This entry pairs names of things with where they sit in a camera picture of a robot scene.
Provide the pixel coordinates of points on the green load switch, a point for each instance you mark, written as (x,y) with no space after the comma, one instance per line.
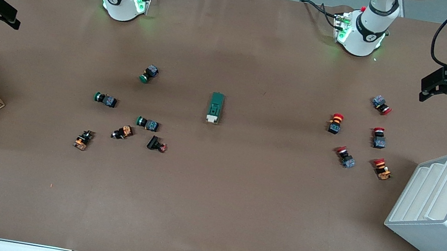
(215,106)

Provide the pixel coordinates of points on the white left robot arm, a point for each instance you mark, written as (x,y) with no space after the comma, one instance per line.
(368,31)

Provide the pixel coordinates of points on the red button blue block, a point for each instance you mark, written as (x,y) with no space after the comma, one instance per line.
(379,137)
(381,105)
(345,157)

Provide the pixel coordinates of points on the red button orange block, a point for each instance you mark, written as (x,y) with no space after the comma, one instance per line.
(382,168)

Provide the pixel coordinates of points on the red button black block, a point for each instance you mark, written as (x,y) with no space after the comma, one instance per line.
(335,123)

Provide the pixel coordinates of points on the brown paper table cover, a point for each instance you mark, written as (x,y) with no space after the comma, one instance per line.
(238,199)

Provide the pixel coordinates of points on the green push button switch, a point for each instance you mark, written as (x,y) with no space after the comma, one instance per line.
(147,123)
(149,74)
(105,99)

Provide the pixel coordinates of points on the black orange button switch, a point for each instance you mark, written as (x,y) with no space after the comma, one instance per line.
(122,132)
(83,139)

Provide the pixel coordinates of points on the black switch red block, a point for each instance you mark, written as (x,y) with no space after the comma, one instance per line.
(156,144)

